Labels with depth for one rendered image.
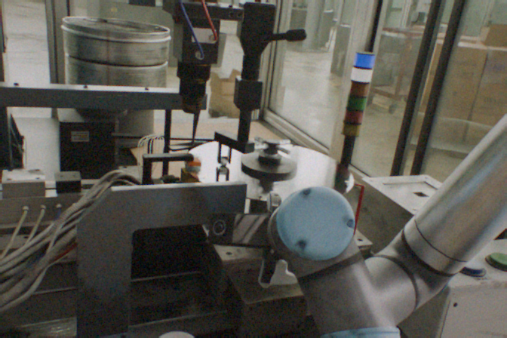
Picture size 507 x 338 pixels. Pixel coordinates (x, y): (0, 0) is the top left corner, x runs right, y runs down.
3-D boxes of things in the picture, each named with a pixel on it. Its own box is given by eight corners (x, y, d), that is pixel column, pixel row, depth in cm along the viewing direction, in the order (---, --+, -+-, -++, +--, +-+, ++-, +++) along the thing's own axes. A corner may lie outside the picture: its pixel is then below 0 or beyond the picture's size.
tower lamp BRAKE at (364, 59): (366, 65, 118) (368, 51, 117) (377, 69, 114) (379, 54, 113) (348, 64, 116) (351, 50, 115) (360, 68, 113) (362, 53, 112)
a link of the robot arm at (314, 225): (303, 279, 49) (268, 198, 50) (287, 278, 60) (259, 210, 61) (376, 247, 50) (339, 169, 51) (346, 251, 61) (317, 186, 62)
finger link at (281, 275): (293, 305, 81) (303, 269, 75) (256, 300, 81) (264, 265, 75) (292, 287, 83) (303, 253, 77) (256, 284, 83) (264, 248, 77)
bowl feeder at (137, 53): (155, 125, 184) (158, 22, 172) (175, 155, 158) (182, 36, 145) (62, 125, 173) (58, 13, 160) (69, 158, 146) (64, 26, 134)
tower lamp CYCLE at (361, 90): (360, 92, 120) (363, 79, 119) (371, 96, 117) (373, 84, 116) (344, 91, 119) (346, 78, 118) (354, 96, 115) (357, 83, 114)
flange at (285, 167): (281, 182, 92) (284, 169, 92) (230, 166, 97) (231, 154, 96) (305, 166, 102) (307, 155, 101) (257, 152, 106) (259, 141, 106)
